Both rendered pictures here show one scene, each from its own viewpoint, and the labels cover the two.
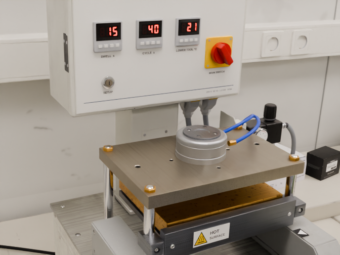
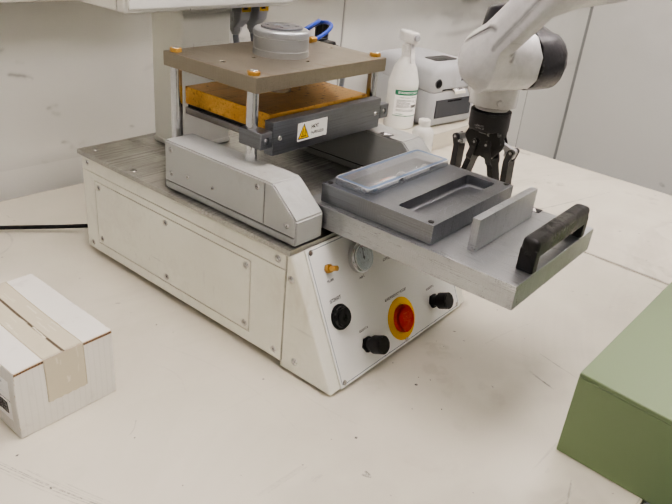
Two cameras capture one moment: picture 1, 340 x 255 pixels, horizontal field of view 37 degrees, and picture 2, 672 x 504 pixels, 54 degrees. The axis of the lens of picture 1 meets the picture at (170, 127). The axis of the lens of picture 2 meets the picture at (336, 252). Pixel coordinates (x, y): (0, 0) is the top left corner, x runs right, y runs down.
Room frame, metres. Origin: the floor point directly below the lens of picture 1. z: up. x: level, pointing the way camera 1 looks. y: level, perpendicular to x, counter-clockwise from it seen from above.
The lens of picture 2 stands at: (-0.19, 0.24, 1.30)
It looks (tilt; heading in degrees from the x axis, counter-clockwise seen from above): 27 degrees down; 336
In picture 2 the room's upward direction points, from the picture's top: 6 degrees clockwise
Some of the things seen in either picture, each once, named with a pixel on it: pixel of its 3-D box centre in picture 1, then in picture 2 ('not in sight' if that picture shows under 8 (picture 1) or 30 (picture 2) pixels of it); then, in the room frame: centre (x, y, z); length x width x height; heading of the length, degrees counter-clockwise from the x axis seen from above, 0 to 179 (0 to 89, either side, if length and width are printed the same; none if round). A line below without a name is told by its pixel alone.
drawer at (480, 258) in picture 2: not in sight; (449, 212); (0.46, -0.20, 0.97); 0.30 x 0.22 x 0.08; 29
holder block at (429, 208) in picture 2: not in sight; (419, 192); (0.50, -0.17, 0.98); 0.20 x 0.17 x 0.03; 119
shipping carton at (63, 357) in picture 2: not in sight; (27, 348); (0.54, 0.31, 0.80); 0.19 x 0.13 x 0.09; 26
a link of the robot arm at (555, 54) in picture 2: not in sight; (522, 46); (0.78, -0.49, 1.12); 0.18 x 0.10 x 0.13; 0
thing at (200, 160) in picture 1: (200, 160); (273, 66); (0.77, -0.05, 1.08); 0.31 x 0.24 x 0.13; 119
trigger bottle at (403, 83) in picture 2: not in sight; (404, 79); (1.37, -0.60, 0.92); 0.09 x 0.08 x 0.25; 0
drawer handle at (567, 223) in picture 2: not in sight; (555, 235); (0.34, -0.26, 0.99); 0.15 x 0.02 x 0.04; 119
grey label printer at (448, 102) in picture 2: not in sight; (424, 84); (1.48, -0.72, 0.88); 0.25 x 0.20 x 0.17; 20
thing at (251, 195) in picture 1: (203, 178); (283, 84); (0.73, -0.06, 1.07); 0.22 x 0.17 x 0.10; 119
